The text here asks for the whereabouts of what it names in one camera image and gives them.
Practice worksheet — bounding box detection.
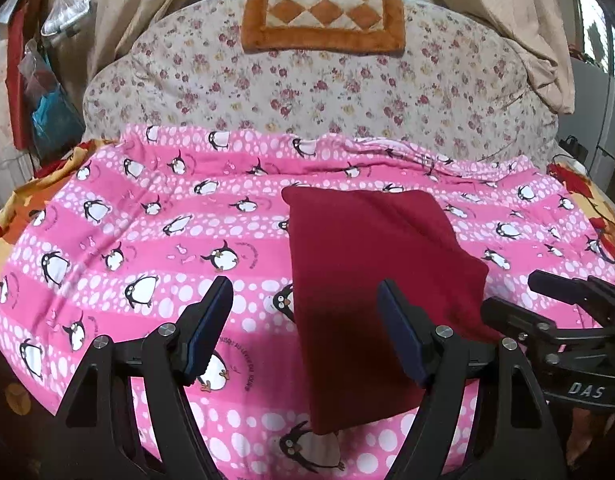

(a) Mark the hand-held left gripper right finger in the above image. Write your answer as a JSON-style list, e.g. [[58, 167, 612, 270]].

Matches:
[[377, 280, 554, 480]]

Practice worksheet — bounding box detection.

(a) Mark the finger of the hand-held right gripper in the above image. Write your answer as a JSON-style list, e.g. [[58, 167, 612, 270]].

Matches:
[[529, 270, 615, 322], [481, 296, 615, 361]]

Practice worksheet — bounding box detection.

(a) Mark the beige curtain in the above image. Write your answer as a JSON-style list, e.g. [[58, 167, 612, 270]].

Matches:
[[66, 0, 204, 88], [421, 0, 577, 116]]

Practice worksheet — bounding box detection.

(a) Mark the floral bed cover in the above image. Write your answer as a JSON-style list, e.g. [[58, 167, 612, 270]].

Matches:
[[82, 0, 561, 171]]

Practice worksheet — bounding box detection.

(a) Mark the orange checkered plush cushion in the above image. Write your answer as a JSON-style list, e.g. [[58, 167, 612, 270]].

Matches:
[[240, 0, 405, 56]]

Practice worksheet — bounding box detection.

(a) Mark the clear plastic bag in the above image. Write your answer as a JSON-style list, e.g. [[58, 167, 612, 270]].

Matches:
[[40, 0, 97, 40]]

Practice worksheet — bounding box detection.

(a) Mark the blue bag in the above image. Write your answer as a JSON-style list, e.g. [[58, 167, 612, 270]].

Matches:
[[31, 85, 85, 150]]

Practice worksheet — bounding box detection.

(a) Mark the plastic bag with red contents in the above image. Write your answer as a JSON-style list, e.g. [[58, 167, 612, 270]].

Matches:
[[18, 39, 59, 105]]

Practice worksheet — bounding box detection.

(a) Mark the pink penguin print blanket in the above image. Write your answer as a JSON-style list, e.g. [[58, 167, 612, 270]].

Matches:
[[0, 124, 615, 480]]

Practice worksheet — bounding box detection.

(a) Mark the orange yellow printed bed sheet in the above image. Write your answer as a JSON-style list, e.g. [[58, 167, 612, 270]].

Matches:
[[0, 137, 615, 281]]

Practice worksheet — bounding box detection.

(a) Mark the dark red garment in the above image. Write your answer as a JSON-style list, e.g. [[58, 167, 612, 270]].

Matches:
[[281, 186, 503, 435]]

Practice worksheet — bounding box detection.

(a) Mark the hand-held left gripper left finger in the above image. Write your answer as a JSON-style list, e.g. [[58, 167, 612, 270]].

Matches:
[[52, 276, 234, 480]]

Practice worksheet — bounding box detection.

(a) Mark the white cabinet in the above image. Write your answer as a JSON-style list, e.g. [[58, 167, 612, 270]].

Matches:
[[567, 55, 615, 196]]

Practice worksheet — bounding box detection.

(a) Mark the red hanging cloth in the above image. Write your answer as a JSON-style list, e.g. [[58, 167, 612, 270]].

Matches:
[[7, 0, 52, 151]]

